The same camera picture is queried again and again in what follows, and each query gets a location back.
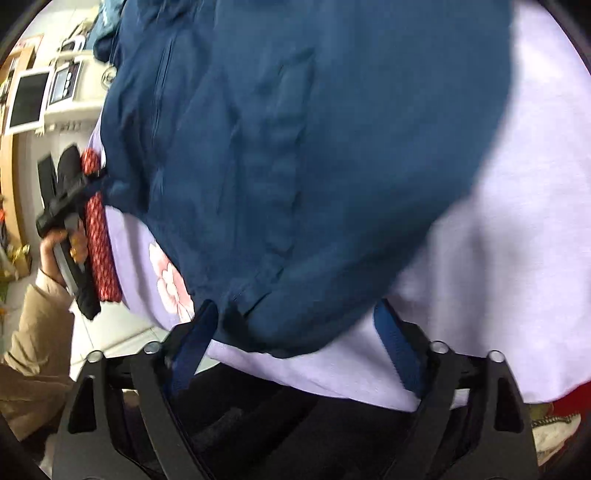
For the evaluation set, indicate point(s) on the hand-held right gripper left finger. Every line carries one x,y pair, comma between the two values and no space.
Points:
194,346

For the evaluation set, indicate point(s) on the person's left hand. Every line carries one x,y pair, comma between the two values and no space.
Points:
55,258

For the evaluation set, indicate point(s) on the wooden shelf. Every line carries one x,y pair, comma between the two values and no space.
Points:
11,184

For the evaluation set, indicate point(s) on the navy blue jacket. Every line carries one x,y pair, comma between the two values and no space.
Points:
300,161

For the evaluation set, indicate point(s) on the white appliance with panel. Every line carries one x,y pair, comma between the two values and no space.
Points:
64,83

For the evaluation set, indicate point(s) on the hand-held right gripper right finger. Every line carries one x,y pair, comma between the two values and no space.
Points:
397,350

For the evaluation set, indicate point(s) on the cream patterned cloth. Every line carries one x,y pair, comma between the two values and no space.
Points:
554,438

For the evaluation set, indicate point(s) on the white framed screen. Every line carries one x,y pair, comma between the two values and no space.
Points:
27,101

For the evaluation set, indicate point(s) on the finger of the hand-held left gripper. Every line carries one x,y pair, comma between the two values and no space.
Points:
90,182

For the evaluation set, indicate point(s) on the red patterned cloth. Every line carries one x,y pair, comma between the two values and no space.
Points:
101,249

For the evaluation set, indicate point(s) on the dark cloth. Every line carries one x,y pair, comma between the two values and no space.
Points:
277,415

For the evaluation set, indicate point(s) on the plain red cloth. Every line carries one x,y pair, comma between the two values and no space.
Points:
561,408

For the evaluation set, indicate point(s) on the lavender floral bed sheet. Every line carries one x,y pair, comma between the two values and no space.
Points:
508,230

